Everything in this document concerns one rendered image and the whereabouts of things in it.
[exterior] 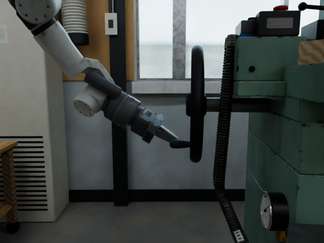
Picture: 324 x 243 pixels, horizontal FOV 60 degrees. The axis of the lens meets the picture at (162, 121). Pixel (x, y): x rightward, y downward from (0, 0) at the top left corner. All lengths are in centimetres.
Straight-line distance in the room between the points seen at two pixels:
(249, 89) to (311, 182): 20
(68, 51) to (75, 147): 137
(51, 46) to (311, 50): 56
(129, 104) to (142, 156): 126
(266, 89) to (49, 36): 50
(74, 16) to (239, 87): 138
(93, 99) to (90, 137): 126
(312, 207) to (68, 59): 62
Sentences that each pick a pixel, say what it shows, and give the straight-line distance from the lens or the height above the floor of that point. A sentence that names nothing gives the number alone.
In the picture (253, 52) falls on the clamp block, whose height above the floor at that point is 93.
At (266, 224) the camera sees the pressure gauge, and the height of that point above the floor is 64.
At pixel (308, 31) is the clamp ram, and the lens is 73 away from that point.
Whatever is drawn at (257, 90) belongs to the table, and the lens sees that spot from 60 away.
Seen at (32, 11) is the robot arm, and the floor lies 102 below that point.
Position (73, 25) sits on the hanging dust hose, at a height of 118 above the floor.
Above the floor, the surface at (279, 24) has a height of 98.
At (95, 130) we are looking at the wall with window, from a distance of 199.
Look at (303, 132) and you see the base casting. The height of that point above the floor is 78.
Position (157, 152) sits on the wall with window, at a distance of 198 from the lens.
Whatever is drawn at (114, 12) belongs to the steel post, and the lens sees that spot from 189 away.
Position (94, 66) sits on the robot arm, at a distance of 78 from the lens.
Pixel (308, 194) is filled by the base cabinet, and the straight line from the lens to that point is 57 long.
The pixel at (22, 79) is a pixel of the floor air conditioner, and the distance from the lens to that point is 178.
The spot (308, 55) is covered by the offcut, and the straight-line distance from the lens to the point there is 57.
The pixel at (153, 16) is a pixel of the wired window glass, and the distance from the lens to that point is 202.
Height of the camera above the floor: 88
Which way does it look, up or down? 9 degrees down
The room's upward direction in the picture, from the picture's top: straight up
